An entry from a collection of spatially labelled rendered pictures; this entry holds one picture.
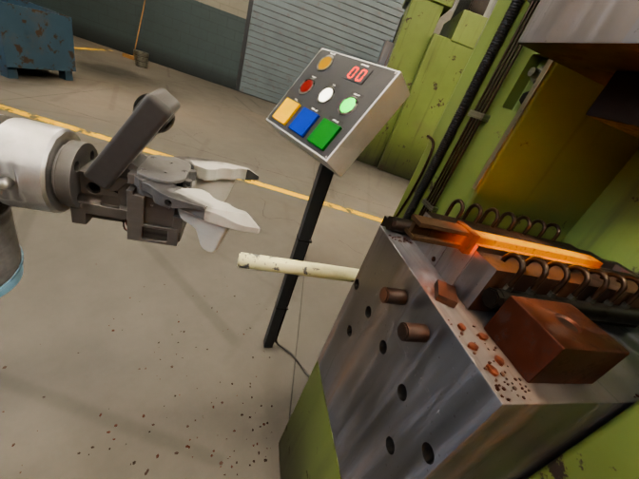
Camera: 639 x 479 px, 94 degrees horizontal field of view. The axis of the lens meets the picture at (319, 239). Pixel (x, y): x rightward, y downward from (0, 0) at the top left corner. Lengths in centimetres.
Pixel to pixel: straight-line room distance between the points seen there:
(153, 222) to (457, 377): 41
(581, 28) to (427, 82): 465
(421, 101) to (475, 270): 473
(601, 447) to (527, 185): 49
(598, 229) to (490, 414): 66
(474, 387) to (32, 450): 120
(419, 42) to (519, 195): 455
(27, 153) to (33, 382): 114
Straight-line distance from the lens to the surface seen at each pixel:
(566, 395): 50
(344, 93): 89
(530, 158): 80
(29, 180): 39
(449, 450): 49
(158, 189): 34
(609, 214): 98
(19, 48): 508
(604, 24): 53
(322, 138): 82
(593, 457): 61
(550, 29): 58
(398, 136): 518
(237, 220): 32
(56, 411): 138
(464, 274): 53
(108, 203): 41
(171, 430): 129
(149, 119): 34
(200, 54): 881
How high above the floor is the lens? 115
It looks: 29 degrees down
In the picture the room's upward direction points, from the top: 20 degrees clockwise
